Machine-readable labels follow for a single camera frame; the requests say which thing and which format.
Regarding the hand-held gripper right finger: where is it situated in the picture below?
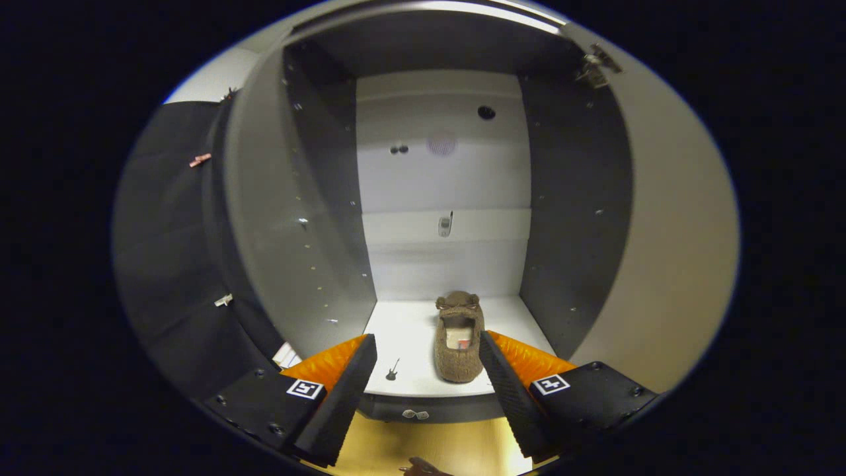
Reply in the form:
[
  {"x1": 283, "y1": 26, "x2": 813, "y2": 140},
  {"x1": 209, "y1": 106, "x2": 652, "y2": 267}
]
[{"x1": 478, "y1": 329, "x2": 662, "y2": 463}]

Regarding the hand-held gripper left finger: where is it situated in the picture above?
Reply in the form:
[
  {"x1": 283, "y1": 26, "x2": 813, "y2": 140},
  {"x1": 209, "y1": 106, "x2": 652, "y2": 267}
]
[{"x1": 202, "y1": 333, "x2": 379, "y2": 467}]

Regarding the grey shoe cabinet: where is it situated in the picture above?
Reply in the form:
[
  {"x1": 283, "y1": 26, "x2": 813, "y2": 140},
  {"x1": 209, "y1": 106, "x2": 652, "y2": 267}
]
[{"x1": 202, "y1": 0, "x2": 635, "y2": 425}]

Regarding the metal door hinge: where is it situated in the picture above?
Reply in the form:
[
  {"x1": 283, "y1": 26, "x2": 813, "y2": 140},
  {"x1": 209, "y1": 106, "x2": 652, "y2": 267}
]
[{"x1": 575, "y1": 43, "x2": 623, "y2": 90}]

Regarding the white spine paperback book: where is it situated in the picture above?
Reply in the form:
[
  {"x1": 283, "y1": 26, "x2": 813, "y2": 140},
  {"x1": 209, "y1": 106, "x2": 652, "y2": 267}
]
[{"x1": 272, "y1": 342, "x2": 303, "y2": 368}]

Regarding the black backdrop cloth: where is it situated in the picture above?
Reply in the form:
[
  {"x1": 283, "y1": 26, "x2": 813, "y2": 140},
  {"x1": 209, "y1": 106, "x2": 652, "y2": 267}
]
[{"x1": 112, "y1": 99, "x2": 285, "y2": 404}]

